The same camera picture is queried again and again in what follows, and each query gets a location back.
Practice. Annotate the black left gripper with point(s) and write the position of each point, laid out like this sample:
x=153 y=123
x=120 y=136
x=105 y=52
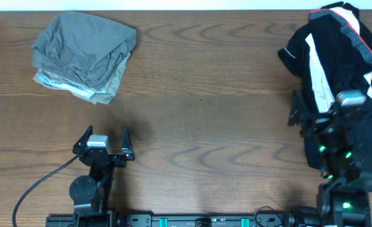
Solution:
x=128 y=153

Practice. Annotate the grey shorts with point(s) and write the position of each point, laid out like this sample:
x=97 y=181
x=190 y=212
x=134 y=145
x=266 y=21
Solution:
x=85 y=49

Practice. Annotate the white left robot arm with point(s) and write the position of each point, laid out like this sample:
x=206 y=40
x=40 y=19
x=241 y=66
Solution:
x=90 y=193

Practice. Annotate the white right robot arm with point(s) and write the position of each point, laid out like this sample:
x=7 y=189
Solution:
x=346 y=162

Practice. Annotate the folded khaki shorts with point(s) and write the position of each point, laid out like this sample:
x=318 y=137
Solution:
x=104 y=95

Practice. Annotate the black white red shirt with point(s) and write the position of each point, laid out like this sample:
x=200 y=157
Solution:
x=333 y=53

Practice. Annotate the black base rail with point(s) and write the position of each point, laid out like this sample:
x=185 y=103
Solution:
x=147 y=220

